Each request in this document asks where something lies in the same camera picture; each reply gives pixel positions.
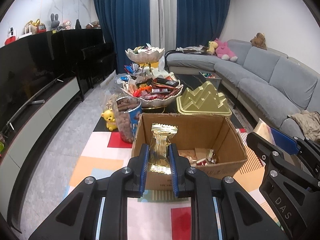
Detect gold fortune biscuits bag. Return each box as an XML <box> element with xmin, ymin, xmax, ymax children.
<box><xmin>178</xmin><ymin>150</ymin><xmax>197</xmax><ymax>166</ymax></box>

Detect beige blanket on sofa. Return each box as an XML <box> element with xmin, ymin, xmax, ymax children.
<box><xmin>288</xmin><ymin>110</ymin><xmax>320</xmax><ymax>144</ymax></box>

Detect gold candy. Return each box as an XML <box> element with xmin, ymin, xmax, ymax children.
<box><xmin>149</xmin><ymin>123</ymin><xmax>178</xmax><ymax>174</ymax></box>

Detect grey curved sofa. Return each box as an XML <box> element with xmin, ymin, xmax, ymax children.
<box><xmin>165</xmin><ymin>40</ymin><xmax>319</xmax><ymax>138</ymax></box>

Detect yellow plush toy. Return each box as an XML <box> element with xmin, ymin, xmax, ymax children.
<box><xmin>206</xmin><ymin>41</ymin><xmax>218</xmax><ymax>55</ymax></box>

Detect grey rabbit plush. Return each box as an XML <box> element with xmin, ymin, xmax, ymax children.
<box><xmin>50</xmin><ymin>13</ymin><xmax>60</xmax><ymax>31</ymax></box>

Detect grey tv cabinet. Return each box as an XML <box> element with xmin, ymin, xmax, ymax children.
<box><xmin>1</xmin><ymin>77</ymin><xmax>80</xmax><ymax>231</ymax></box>

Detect right blue curtain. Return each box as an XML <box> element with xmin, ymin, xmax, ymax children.
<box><xmin>176</xmin><ymin>0</ymin><xmax>231</xmax><ymax>48</ymax></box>

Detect grey storage bin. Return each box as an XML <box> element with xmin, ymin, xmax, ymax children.
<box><xmin>199</xmin><ymin>71</ymin><xmax>222</xmax><ymax>89</ymax></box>

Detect yellow bear toy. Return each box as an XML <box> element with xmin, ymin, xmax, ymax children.
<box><xmin>101</xmin><ymin>109</ymin><xmax>117</xmax><ymax>132</ymax></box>

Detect brown teddy bear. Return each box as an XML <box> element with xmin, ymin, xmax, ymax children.
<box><xmin>250</xmin><ymin>33</ymin><xmax>267</xmax><ymax>50</ymax></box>

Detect white yellow snack packet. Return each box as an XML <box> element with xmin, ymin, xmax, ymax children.
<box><xmin>253</xmin><ymin>119</ymin><xmax>276</xmax><ymax>145</ymax></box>

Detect blue curtain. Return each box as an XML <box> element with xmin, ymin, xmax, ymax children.
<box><xmin>176</xmin><ymin>0</ymin><xmax>231</xmax><ymax>48</ymax></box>
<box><xmin>93</xmin><ymin>0</ymin><xmax>151</xmax><ymax>73</ymax></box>

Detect white tiered snack tray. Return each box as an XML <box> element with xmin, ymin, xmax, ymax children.
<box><xmin>120</xmin><ymin>43</ymin><xmax>183</xmax><ymax>109</ymax></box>

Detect pink plush toy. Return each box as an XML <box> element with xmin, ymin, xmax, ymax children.
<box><xmin>215</xmin><ymin>38</ymin><xmax>238</xmax><ymax>62</ymax></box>

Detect gold mountain-shaped tin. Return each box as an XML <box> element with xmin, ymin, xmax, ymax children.
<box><xmin>176</xmin><ymin>81</ymin><xmax>232</xmax><ymax>118</ymax></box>

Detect clear plastic bag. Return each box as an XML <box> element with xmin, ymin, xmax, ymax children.
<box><xmin>102</xmin><ymin>90</ymin><xmax>125</xmax><ymax>113</ymax></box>

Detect brown cardboard box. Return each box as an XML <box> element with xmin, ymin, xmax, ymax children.
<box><xmin>132</xmin><ymin>113</ymin><xmax>247</xmax><ymax>179</ymax></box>

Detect left blue curtain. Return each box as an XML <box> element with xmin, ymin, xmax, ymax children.
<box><xmin>93</xmin><ymin>0</ymin><xmax>151</xmax><ymax>73</ymax></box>

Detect black television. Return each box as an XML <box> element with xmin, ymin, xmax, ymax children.
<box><xmin>1</xmin><ymin>29</ymin><xmax>117</xmax><ymax>130</ymax></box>

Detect clear jar of nuts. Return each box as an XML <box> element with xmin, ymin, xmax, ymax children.
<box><xmin>113</xmin><ymin>96</ymin><xmax>142</xmax><ymax>143</ymax></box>

